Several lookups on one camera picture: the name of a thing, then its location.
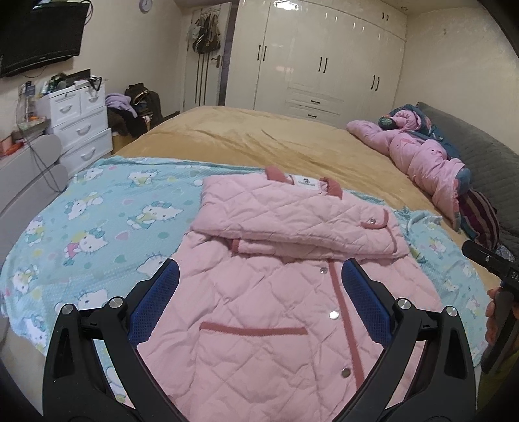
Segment hanging bags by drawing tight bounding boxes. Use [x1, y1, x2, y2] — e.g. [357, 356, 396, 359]
[187, 14, 223, 55]

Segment white door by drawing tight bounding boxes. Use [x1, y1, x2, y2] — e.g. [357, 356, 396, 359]
[182, 0, 235, 112]

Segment person's right hand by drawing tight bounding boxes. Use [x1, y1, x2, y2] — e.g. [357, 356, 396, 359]
[485, 287, 502, 354]

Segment purple clothes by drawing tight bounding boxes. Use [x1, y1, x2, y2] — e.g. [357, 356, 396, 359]
[105, 93, 139, 115]

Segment black television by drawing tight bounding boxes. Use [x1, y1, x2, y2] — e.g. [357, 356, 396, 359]
[0, 0, 90, 78]

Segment blue cartoon print blanket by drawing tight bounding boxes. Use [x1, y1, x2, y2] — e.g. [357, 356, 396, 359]
[0, 156, 493, 410]

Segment dark striped pillow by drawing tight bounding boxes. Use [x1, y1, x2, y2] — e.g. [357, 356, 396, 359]
[458, 189, 501, 248]

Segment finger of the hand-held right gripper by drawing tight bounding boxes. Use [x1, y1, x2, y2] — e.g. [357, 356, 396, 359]
[462, 239, 503, 277]

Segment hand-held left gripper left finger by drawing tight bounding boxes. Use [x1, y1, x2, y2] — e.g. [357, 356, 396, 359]
[42, 257, 183, 422]

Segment grey quilted headboard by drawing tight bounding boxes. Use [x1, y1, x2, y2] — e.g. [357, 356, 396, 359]
[416, 101, 519, 260]

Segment person's green clothing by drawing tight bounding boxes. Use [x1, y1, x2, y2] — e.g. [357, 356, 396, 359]
[476, 337, 519, 422]

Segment dark clothes pile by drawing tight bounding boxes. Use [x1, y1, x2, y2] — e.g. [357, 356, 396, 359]
[106, 110, 140, 137]

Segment pink quilted jacket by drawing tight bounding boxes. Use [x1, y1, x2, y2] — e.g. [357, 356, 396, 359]
[136, 166, 444, 422]

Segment grey cabinet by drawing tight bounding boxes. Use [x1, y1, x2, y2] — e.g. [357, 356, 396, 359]
[0, 134, 69, 222]

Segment pile of pink quilted clothes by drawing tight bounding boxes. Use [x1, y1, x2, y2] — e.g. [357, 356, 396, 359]
[346, 106, 473, 230]

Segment white wardrobe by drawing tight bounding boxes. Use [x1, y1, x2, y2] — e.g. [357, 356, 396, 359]
[225, 0, 406, 128]

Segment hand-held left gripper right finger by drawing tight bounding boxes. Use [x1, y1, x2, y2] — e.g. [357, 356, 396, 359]
[336, 257, 477, 422]

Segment white drawer chest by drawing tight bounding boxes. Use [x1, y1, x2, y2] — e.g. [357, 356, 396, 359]
[36, 79, 113, 179]

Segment black cable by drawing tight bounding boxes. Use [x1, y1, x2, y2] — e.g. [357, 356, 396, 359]
[22, 132, 55, 189]

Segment bed with tan sheet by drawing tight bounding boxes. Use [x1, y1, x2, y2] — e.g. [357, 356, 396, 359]
[0, 105, 499, 366]

